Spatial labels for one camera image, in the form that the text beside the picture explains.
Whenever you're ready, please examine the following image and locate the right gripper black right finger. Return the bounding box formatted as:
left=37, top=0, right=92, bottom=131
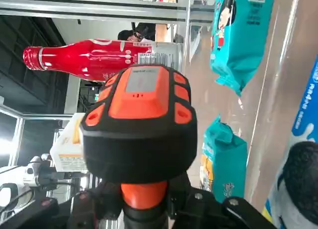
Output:
left=168, top=173, right=276, bottom=229

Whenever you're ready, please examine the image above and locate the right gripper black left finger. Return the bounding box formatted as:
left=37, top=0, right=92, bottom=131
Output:
left=0, top=183, right=125, bottom=229

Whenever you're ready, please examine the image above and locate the orange black barcode scanner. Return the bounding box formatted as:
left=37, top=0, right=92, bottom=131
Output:
left=79, top=65, right=198, bottom=229

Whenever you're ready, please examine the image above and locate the blue Oreo cookie box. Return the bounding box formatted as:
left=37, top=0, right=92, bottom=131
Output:
left=262, top=54, right=318, bottom=229

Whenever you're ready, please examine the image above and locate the red Coca-Cola bottle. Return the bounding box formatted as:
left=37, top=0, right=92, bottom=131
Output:
left=22, top=39, right=184, bottom=82

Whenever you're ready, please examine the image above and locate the white wafer cookie box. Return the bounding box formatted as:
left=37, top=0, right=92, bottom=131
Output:
left=49, top=112, right=85, bottom=172

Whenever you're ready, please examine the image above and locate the teal cartoon snack packet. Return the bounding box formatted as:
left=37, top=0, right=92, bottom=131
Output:
left=200, top=114, right=248, bottom=204
left=210, top=0, right=276, bottom=97

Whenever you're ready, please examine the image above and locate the person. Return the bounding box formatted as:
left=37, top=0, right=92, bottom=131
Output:
left=116, top=22, right=157, bottom=43

